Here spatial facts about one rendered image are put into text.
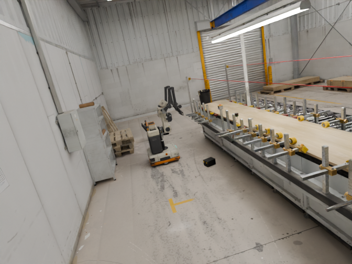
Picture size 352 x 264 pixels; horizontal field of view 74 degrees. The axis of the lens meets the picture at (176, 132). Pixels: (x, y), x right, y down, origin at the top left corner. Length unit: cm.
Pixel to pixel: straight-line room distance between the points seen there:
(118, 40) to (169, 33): 227
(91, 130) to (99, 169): 82
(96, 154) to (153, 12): 789
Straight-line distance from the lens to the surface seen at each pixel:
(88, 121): 477
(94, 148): 489
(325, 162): 235
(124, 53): 1104
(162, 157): 508
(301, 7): 278
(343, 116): 365
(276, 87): 1126
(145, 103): 1111
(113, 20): 1126
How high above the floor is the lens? 203
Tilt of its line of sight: 16 degrees down
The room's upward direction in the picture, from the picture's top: 11 degrees counter-clockwise
